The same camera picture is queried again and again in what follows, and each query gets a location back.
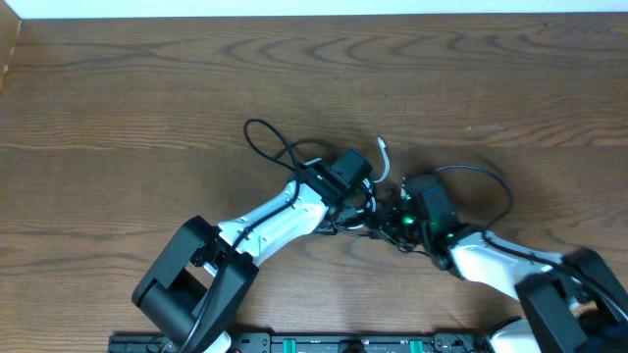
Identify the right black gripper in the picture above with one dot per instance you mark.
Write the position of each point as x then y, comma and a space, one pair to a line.
385, 220

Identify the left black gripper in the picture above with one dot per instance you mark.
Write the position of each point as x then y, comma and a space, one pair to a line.
355, 204

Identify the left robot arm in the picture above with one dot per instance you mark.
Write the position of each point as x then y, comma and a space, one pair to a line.
194, 288

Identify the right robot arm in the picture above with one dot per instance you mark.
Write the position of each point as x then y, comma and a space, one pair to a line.
571, 302

